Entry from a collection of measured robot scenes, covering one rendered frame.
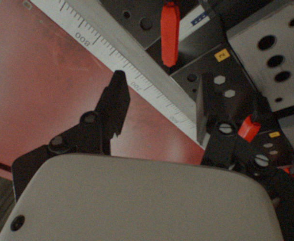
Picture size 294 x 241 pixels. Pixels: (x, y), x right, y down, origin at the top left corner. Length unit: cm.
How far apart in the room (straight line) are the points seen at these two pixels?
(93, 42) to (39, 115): 25
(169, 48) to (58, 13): 14
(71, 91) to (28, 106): 13
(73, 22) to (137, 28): 8
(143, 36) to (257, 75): 16
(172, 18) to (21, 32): 21
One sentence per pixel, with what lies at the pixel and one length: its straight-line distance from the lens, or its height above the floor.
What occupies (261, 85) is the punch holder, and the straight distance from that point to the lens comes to 29.
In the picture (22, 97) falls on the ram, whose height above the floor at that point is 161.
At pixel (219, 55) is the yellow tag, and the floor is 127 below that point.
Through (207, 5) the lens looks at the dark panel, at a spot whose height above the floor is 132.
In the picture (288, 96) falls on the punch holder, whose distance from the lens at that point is 32.
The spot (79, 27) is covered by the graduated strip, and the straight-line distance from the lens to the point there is 27.
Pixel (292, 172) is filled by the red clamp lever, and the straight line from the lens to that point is 47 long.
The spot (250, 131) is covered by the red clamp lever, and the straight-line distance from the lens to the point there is 31.
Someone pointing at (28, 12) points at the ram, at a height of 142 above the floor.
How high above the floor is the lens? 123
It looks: 38 degrees up
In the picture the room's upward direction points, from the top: 116 degrees counter-clockwise
